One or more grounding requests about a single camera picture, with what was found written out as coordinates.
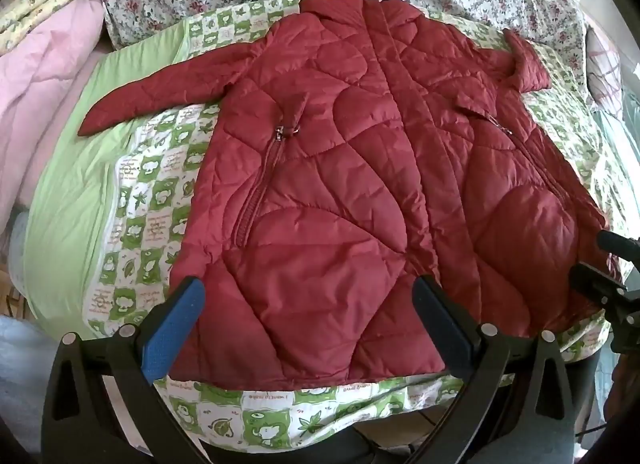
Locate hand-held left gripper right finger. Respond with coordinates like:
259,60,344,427
405,273,585,464

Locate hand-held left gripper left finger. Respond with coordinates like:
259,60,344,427
42,275,207,464

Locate green checkered printed blanket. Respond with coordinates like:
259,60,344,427
22,0,640,455

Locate white patterned pillow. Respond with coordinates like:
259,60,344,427
585,27,623,105

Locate red quilted jacket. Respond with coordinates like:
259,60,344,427
77,0,623,390

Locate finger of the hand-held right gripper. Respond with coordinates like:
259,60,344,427
597,229,640,262
570,261,640,352

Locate pink quilt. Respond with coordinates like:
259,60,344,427
0,0,108,225

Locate pale blue cloth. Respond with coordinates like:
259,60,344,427
0,209,61,440

